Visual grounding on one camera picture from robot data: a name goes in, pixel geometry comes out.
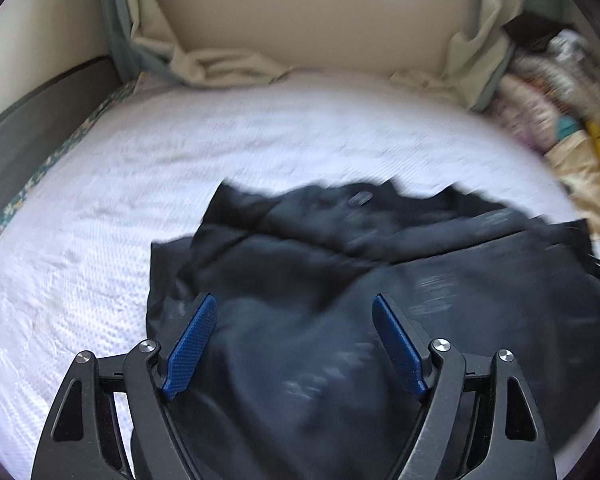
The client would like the bed with white quilted sheet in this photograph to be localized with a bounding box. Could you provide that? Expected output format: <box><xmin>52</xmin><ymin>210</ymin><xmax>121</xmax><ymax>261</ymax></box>
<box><xmin>0</xmin><ymin>67</ymin><xmax>600</xmax><ymax>480</ymax></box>

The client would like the grey polka-dot quilt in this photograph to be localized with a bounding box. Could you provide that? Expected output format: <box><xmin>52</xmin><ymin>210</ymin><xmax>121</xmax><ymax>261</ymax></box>
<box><xmin>512</xmin><ymin>27</ymin><xmax>600</xmax><ymax>121</ymax></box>

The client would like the pink patterned folded blanket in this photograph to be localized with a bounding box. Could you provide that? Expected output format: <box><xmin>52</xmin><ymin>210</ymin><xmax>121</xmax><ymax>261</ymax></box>
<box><xmin>492</xmin><ymin>72</ymin><xmax>581</xmax><ymax>151</ymax></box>

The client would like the cream blanket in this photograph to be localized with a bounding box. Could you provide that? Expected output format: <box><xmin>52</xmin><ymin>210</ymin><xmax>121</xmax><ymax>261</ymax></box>
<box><xmin>542</xmin><ymin>130</ymin><xmax>600</xmax><ymax>246</ymax></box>

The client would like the dark grey bed side rail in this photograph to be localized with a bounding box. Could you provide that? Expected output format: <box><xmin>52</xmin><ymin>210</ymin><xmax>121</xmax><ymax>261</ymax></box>
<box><xmin>0</xmin><ymin>56</ymin><xmax>126</xmax><ymax>241</ymax></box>

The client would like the dark navy padded jacket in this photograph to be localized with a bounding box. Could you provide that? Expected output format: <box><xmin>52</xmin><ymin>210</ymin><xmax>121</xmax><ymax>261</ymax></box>
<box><xmin>146</xmin><ymin>177</ymin><xmax>600</xmax><ymax>480</ymax></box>

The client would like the beige and teal curtain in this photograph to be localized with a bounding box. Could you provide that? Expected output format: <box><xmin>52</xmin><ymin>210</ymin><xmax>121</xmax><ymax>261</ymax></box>
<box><xmin>99</xmin><ymin>0</ymin><xmax>293</xmax><ymax>87</ymax></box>
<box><xmin>389</xmin><ymin>0</ymin><xmax>520</xmax><ymax>112</ymax></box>

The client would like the black cloth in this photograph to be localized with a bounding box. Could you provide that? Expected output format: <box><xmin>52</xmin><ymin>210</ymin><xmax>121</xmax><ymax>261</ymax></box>
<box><xmin>504</xmin><ymin>11</ymin><xmax>567</xmax><ymax>53</ymax></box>

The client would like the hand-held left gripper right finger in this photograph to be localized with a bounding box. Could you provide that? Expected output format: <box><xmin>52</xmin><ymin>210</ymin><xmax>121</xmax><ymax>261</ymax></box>
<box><xmin>372</xmin><ymin>293</ymin><xmax>557</xmax><ymax>480</ymax></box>

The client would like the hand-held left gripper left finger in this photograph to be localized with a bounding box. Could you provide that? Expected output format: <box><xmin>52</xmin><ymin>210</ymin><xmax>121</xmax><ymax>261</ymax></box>
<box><xmin>30</xmin><ymin>293</ymin><xmax>218</xmax><ymax>480</ymax></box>

